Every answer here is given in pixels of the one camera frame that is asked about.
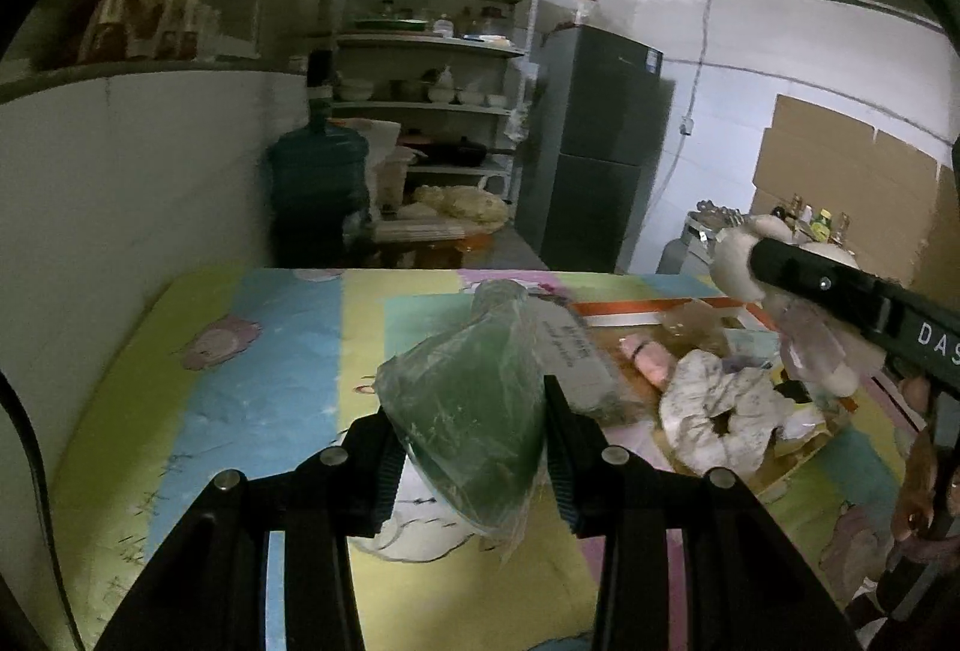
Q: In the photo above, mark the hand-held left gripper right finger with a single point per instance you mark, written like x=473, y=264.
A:
x=562, y=493

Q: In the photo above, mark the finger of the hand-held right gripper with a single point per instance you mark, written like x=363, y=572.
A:
x=817, y=280

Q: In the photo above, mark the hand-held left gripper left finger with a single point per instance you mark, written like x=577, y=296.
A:
x=386, y=486

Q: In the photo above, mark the green cloth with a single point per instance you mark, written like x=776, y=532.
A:
x=465, y=411

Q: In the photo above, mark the wooden cutting board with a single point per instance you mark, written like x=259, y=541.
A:
x=814, y=445

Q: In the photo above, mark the person's right hand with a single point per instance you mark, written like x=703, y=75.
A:
x=922, y=493

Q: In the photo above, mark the yellow green bottle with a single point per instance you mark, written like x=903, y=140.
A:
x=825, y=227

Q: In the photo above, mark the grey gas cylinder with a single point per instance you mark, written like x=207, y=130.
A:
x=682, y=257

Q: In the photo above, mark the white floral scrunchie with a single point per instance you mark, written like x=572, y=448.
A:
x=701, y=396

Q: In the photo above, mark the colourful printed blanket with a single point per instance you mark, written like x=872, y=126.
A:
x=225, y=411

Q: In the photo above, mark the black refrigerator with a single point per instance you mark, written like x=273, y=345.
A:
x=600, y=171

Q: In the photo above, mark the pale stick bundle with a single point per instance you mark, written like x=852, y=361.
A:
x=420, y=231

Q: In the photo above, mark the pale yellow plastic bag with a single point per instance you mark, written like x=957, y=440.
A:
x=461, y=205

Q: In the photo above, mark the translucent plastic container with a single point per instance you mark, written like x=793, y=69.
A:
x=391, y=182

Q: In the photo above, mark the blue water jug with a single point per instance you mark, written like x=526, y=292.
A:
x=319, y=186

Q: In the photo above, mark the black pan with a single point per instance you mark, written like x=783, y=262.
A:
x=469, y=152

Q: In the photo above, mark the glass jar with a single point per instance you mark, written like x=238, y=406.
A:
x=585, y=7

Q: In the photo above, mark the black water jug pump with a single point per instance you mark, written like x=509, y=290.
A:
x=320, y=88

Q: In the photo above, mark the metal shelf rack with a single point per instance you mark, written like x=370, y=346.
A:
x=435, y=42

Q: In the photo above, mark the cardboard wall sheet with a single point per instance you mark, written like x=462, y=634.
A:
x=825, y=171

